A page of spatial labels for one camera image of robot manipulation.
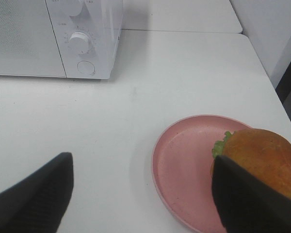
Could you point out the white microwave oven body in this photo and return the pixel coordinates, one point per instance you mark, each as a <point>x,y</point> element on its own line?
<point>87,33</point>

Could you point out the white timer knob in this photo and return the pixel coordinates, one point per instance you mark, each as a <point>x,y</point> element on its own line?
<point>79,43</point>

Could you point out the round door release button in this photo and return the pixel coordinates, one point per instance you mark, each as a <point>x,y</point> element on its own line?
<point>86,68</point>

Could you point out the pink round plate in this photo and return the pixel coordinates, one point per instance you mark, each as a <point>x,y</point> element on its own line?
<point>181,162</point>

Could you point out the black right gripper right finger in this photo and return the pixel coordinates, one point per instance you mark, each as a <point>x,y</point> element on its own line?
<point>245,204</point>

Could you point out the white upper power knob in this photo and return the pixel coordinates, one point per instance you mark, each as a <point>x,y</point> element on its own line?
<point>74,7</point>

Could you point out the white microwave door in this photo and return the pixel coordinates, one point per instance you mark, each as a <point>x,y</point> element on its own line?
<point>27,42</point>

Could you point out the burger with lettuce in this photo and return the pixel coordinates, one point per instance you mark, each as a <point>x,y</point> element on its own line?
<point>264,154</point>

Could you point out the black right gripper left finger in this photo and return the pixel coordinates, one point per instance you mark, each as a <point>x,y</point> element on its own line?
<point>38,203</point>

